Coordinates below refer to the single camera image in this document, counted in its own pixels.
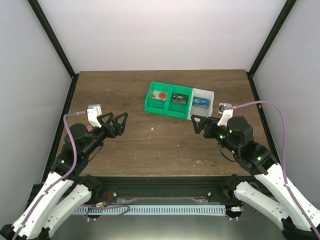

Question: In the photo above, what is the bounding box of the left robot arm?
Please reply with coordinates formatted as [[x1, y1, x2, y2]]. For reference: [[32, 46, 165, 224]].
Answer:
[[0, 110, 128, 240]]

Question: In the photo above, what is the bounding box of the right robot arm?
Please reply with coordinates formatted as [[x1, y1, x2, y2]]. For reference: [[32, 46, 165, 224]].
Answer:
[[191, 115, 320, 240]]

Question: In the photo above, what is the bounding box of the blue card in bin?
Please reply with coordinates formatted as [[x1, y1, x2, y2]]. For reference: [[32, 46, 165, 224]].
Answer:
[[192, 96, 210, 108]]

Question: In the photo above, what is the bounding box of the black card in bin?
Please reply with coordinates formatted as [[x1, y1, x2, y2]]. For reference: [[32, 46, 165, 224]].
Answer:
[[171, 92, 189, 105]]

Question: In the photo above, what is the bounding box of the red white card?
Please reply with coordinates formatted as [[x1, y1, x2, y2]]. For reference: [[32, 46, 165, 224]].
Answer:
[[151, 90, 168, 101]]

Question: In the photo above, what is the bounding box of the white bin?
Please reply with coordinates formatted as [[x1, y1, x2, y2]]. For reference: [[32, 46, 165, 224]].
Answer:
[[187, 88, 215, 120]]

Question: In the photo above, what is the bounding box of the middle green bin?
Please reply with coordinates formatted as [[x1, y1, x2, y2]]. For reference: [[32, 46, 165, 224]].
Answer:
[[166, 84, 193, 119]]

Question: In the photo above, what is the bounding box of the green bin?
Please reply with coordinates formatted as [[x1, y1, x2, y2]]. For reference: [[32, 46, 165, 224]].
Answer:
[[144, 81, 172, 115], [166, 84, 193, 119]]

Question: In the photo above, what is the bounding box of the left green bin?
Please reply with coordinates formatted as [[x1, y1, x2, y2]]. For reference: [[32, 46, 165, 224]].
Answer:
[[144, 81, 172, 115]]

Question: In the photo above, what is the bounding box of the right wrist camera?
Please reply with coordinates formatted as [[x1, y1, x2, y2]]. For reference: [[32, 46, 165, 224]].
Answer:
[[217, 103, 233, 126]]

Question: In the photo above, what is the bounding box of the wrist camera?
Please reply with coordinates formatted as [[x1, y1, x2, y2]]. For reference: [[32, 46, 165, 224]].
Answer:
[[86, 104, 102, 128], [217, 103, 233, 126]]

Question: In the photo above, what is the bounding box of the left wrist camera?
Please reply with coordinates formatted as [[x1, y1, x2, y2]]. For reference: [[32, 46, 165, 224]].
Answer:
[[86, 104, 102, 128]]

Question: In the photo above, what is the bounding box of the black aluminium frame rail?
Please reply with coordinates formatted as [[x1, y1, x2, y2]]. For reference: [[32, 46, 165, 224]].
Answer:
[[29, 176, 296, 203]]

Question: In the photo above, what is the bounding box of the light blue cable duct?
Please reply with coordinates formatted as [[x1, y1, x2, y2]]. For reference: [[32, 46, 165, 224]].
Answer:
[[74, 205, 226, 216]]

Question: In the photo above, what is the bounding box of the left black frame post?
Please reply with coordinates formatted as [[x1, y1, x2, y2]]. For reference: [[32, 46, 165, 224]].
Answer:
[[26, 0, 77, 79]]

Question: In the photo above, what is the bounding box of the black frame post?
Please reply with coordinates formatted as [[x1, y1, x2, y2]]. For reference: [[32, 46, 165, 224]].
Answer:
[[247, 0, 298, 76], [26, 0, 77, 79]]

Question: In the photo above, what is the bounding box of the right black frame post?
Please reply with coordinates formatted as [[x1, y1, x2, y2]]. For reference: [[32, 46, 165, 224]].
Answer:
[[247, 0, 298, 76]]

